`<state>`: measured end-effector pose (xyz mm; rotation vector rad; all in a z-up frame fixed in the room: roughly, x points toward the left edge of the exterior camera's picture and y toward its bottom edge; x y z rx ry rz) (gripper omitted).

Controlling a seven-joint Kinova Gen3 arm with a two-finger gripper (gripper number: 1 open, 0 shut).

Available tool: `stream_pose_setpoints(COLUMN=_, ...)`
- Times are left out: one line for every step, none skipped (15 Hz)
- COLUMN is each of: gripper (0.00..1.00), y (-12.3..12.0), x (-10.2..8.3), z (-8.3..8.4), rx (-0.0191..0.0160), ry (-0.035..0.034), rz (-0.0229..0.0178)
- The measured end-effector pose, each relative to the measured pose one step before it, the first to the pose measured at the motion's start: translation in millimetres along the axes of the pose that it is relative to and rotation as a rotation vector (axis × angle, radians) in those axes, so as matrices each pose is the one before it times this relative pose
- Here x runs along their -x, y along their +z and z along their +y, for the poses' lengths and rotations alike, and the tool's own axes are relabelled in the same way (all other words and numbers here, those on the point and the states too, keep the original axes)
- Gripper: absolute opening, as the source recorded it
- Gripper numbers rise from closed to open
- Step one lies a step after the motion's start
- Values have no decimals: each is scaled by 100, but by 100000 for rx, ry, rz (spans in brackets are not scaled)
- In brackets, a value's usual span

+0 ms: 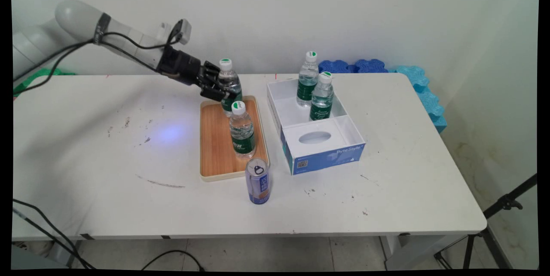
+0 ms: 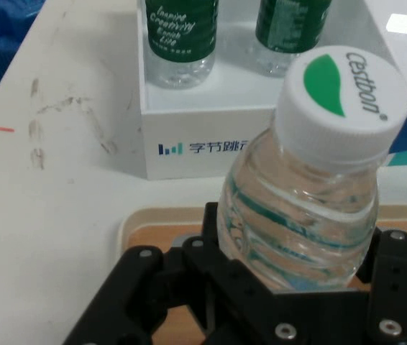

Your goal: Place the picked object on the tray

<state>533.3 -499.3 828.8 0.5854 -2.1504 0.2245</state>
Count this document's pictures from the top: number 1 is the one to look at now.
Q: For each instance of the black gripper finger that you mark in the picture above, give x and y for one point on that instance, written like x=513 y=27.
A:
x=211 y=70
x=215 y=92

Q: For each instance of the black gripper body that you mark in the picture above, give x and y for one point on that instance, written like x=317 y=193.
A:
x=182 y=65

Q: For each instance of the green label water bottle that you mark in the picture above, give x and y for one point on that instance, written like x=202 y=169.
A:
x=242 y=136
x=231 y=87
x=307 y=80
x=322 y=99

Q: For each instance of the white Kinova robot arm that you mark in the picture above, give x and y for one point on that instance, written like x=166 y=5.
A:
x=64 y=26

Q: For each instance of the wooden tray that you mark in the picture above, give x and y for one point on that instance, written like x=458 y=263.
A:
x=217 y=147

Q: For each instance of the blue drink can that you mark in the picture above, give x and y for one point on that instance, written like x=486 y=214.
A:
x=258 y=183

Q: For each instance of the white blue cardboard box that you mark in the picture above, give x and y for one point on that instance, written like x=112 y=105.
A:
x=326 y=138

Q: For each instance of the dark blue foam piece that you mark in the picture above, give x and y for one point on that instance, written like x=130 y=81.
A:
x=371 y=66
x=335 y=66

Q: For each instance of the light blue foam piece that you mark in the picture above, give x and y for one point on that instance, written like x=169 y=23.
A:
x=432 y=108
x=414 y=76

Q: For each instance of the white table leg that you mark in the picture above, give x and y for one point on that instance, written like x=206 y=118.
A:
x=412 y=252

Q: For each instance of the black tripod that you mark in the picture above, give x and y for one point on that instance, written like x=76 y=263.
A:
x=507 y=203

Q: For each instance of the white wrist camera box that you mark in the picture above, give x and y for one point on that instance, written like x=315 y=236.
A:
x=182 y=31

